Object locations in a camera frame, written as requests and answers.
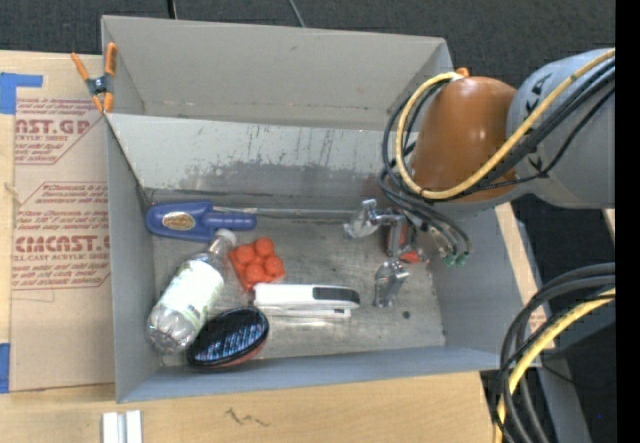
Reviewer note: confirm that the clear plastic bottle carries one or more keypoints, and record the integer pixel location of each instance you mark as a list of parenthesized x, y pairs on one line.
[(192, 288)]

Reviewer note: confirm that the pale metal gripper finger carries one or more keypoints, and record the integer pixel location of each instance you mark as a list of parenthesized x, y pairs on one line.
[(361, 221), (389, 281)]

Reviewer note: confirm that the white and black stapler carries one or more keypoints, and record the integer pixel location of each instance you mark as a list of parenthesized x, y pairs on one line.
[(300, 300)]

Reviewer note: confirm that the brown cardboard board, red print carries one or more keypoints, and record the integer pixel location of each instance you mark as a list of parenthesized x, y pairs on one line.
[(60, 311)]

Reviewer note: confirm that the grey metal bin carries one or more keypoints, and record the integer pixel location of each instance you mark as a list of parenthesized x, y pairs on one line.
[(325, 171)]

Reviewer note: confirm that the black oval brush, red rim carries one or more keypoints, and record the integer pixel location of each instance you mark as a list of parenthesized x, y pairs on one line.
[(227, 338)]

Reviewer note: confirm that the orange four-stud toy block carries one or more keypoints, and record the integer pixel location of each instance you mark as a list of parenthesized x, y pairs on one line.
[(257, 263)]

